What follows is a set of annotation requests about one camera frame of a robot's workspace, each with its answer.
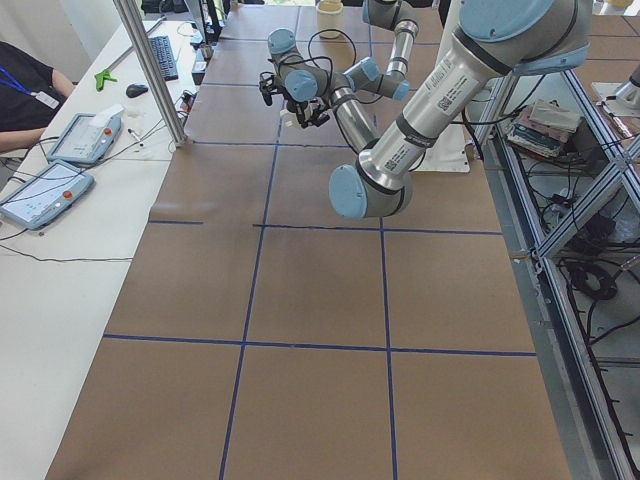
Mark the far teach pendant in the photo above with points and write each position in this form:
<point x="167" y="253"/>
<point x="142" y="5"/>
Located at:
<point x="82" y="145"/>

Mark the white oval bin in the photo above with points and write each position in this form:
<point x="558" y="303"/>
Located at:
<point x="329" y="18"/>

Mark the near teach pendant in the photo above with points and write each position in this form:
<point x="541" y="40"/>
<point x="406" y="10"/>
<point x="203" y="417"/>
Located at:
<point x="43" y="198"/>

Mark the aluminium frame rack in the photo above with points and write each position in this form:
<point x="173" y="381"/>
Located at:
<point x="573" y="221"/>

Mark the green clamp tool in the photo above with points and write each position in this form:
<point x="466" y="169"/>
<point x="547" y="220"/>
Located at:
<point x="101" y="78"/>

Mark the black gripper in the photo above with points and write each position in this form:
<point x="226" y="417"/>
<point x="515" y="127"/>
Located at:
<point x="303" y="111"/>

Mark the white paper slip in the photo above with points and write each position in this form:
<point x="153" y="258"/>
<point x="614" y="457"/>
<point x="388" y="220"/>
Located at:
<point x="102" y="118"/>

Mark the teach pendant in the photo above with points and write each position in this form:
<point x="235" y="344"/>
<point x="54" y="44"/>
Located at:
<point x="43" y="198"/>
<point x="82" y="145"/>

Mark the black keyboard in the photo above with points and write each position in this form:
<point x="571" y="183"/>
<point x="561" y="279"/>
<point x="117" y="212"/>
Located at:
<point x="163" y="52"/>

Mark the black marker pen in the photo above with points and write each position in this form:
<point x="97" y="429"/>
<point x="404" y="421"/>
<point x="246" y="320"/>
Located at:
<point x="136" y="137"/>

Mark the stack of magazines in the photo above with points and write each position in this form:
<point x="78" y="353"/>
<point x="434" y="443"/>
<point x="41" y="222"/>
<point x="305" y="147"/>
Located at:
<point x="543" y="128"/>

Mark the aluminium frame post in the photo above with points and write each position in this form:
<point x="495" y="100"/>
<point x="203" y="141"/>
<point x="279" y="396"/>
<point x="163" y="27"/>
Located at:
<point x="135" y="29"/>

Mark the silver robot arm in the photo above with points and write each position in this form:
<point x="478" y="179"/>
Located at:
<point x="303" y="78"/>
<point x="491" y="39"/>

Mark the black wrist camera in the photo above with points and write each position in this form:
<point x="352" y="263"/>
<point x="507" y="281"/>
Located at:
<point x="268" y="87"/>

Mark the black computer mouse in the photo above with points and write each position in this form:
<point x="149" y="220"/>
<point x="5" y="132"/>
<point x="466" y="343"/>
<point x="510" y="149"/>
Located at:
<point x="135" y="90"/>

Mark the person in black shirt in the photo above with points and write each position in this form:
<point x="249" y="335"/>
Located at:
<point x="32" y="93"/>

